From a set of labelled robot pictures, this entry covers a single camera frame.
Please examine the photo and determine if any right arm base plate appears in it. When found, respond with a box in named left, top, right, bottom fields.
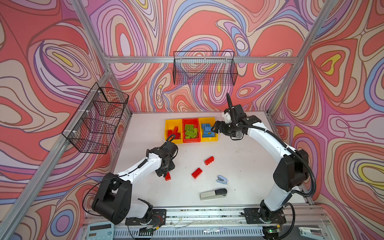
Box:
left=240, top=208, right=287, bottom=225

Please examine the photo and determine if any red lego brick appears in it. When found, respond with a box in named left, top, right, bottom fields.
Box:
left=204, top=156, right=215, bottom=166
left=167, top=126, right=181, bottom=140
left=192, top=168, right=203, bottom=179

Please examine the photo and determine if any left wire basket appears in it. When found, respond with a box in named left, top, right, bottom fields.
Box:
left=62, top=83, right=129, bottom=154

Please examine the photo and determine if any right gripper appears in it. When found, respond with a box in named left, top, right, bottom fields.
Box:
left=210, top=120, right=238, bottom=137

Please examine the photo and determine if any left yellow bin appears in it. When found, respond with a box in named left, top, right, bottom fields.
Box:
left=164, top=119, right=184, bottom=144

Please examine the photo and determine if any back wire basket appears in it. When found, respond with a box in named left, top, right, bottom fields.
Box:
left=173, top=50, right=238, bottom=86

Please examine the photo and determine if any green lego cluster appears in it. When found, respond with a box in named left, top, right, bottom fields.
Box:
left=185, top=124, right=198, bottom=140

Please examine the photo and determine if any white device bottom right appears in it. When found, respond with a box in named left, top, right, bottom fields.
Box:
left=298, top=227, right=326, bottom=240

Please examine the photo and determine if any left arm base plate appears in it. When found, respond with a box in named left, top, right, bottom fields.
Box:
left=125, top=209, right=167, bottom=227

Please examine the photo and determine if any yellow bin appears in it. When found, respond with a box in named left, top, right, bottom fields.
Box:
left=164, top=119, right=184, bottom=144
left=199, top=117, right=219, bottom=142

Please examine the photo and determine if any grey black stapler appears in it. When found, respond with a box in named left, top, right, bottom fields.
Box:
left=200, top=189, right=228, bottom=201

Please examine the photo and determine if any wire basket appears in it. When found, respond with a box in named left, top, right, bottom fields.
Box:
left=173, top=50, right=238, bottom=86
left=62, top=83, right=129, bottom=154

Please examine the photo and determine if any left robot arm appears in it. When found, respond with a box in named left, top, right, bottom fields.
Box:
left=91, top=135, right=178, bottom=225

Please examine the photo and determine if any right yellow bin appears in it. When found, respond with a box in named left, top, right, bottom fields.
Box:
left=199, top=117, right=219, bottom=142

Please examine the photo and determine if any white calculator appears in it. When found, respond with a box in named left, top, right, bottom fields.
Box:
left=86, top=222, right=115, bottom=240

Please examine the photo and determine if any red middle bin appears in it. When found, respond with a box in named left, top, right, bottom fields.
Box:
left=182, top=118, right=201, bottom=144

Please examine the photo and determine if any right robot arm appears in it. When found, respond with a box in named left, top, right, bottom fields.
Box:
left=212, top=94, right=317, bottom=224

